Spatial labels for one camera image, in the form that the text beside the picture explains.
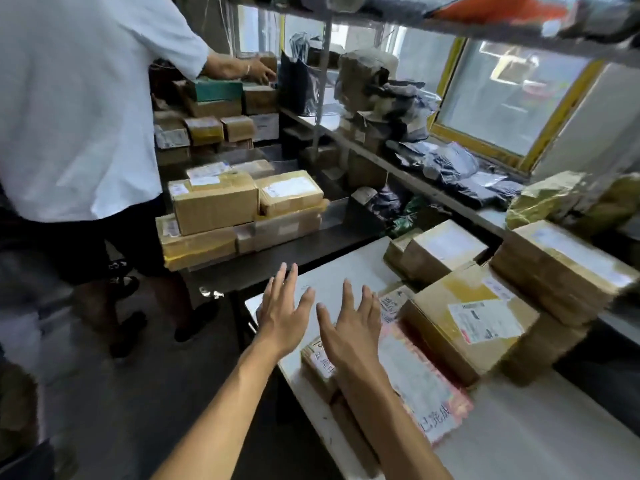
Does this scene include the black paper bags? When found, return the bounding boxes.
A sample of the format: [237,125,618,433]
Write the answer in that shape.
[278,34,321,115]

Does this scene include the pile of cardboard parcels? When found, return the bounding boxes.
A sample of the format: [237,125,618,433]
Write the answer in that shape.
[152,50,331,273]
[299,219,640,478]

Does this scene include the person's right hand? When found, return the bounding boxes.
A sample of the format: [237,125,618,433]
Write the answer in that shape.
[315,278,383,375]

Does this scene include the olive yellow bag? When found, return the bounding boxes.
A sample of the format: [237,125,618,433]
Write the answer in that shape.
[505,170,640,241]

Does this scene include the pile of grey plastic mailers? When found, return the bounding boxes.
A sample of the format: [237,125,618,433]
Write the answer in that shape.
[387,141,523,208]

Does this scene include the white hanging cords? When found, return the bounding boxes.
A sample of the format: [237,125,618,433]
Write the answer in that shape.
[199,0,236,55]

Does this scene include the orange plastic mailer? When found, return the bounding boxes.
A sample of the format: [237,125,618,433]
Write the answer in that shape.
[432,0,569,25]

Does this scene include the light blue box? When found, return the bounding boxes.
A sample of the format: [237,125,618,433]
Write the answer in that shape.
[187,77,245,103]

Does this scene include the pile of grey mailer bags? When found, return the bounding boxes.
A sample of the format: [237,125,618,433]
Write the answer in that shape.
[335,48,441,155]

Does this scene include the person's left hand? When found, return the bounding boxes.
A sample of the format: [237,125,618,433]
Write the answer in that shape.
[255,263,317,361]

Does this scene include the pink printed parcel box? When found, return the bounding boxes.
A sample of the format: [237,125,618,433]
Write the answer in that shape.
[329,322,475,445]

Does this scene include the yellow framed window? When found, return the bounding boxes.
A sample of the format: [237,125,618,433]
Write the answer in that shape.
[429,37,606,175]

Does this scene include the grey metal shelf rack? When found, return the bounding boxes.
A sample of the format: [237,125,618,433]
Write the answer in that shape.
[235,0,640,241]

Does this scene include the green plastic bag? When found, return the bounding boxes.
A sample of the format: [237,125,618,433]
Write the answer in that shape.
[392,194,426,235]

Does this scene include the person's right forearm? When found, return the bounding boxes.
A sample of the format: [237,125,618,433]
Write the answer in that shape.
[339,362,453,480]

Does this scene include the person's left forearm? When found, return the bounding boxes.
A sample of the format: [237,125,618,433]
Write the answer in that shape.
[152,339,281,480]

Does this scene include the black plastic mailer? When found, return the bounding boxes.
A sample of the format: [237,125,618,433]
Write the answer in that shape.
[352,187,401,221]

